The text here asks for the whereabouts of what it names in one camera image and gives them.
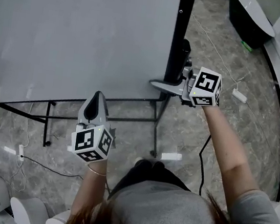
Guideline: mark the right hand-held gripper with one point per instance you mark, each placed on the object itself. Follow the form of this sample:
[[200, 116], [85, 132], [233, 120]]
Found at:
[[205, 87]]

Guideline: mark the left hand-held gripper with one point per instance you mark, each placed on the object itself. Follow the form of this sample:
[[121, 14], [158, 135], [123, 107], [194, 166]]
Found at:
[[88, 140]]

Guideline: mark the white whiteboard black frame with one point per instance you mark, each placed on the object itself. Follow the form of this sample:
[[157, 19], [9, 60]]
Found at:
[[75, 35]]

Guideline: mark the person's right forearm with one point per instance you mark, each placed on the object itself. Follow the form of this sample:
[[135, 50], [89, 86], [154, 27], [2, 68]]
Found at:
[[223, 146]]

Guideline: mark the person's left forearm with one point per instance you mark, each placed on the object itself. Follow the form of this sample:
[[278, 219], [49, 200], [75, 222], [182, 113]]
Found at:
[[90, 192]]

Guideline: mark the person's left shoe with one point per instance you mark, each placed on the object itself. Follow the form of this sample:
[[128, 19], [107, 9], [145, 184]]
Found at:
[[138, 161]]

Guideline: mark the person's shoe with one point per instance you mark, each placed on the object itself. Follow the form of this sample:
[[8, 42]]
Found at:
[[138, 161], [158, 164]]

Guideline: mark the white power strip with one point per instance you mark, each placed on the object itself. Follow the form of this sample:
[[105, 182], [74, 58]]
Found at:
[[21, 153], [239, 95]]

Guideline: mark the person's right shoe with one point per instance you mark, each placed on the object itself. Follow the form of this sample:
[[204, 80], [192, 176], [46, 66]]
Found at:
[[158, 164]]

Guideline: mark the person's dark trousers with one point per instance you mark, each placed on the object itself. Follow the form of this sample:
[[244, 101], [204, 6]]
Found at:
[[151, 177]]

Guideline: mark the green packet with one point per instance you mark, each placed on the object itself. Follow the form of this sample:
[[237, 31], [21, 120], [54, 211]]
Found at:
[[246, 46]]

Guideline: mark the black white bathtub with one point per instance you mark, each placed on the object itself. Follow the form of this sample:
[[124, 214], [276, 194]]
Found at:
[[251, 16]]

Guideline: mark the person's grey top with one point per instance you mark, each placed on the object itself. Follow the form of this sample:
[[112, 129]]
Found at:
[[166, 216]]

